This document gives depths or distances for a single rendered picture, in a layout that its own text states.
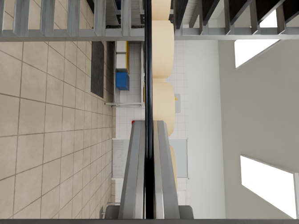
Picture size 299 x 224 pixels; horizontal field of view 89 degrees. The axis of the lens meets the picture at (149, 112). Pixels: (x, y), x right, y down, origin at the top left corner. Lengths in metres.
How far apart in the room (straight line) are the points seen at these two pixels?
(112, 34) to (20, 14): 0.33
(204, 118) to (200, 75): 1.20
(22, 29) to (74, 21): 0.18
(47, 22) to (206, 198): 4.74
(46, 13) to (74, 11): 0.10
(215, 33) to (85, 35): 0.45
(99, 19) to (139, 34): 0.15
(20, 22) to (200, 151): 4.27
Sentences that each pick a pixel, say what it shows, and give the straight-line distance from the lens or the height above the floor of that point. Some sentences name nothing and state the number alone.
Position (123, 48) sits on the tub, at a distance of 4.05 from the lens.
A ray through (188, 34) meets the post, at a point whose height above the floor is 1.18.
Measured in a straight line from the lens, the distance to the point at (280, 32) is 0.73.
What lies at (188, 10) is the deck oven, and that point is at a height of 1.74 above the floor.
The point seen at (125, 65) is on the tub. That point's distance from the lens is 3.88.
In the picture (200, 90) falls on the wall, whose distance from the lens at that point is 4.53.
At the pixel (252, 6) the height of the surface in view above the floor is 1.40.
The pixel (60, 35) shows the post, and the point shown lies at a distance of 0.67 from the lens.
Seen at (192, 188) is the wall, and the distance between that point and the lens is 4.68.
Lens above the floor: 1.04
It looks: level
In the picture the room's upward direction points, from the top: 90 degrees clockwise
